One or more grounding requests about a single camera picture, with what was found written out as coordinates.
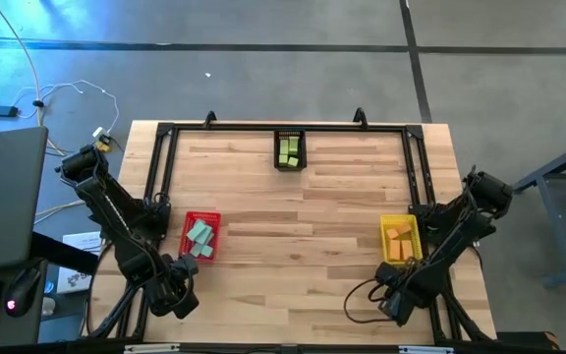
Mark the red plastic basket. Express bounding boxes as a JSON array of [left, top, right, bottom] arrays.
[[178, 210, 223, 262]]

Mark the silver aluminium bar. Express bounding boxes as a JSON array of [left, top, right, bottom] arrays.
[[398, 345, 455, 354], [124, 343, 181, 354]]

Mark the black metal table frame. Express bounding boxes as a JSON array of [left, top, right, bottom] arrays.
[[84, 106, 498, 345]]

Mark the white printed paper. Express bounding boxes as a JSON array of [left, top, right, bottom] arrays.
[[55, 230, 103, 295]]

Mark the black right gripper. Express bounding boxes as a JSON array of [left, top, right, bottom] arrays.
[[375, 262, 429, 326]]

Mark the black plastic basket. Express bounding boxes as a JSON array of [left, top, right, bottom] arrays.
[[272, 128, 308, 172]]

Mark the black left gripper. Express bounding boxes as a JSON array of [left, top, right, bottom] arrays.
[[142, 254, 200, 321]]

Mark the black computer mouse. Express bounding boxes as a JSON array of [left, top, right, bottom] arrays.
[[5, 267, 42, 319]]

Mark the dark desk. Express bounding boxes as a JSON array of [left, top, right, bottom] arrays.
[[0, 230, 100, 345]]

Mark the blue-grey metal stand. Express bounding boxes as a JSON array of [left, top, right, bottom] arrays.
[[508, 133, 566, 289]]

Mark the yellow plastic basket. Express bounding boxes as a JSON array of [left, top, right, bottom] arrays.
[[378, 213, 425, 266]]

